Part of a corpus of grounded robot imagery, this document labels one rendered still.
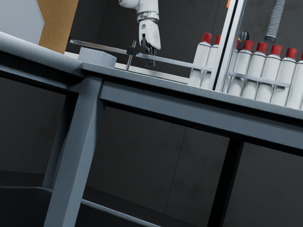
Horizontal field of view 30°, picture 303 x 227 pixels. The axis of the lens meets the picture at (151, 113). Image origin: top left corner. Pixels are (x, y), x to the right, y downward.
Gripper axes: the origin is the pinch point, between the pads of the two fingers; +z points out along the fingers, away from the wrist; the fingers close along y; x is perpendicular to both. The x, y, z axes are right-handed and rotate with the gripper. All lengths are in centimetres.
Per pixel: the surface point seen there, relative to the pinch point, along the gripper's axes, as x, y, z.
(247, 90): -36.8, -3.1, 16.7
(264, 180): 18, 251, 38
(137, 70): 6.8, 3.0, 1.7
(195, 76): -18.5, -2.7, 8.9
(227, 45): -34.8, -17.1, 3.7
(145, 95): -25, -61, 26
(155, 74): -0.7, 2.9, 4.3
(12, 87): 211, 191, -52
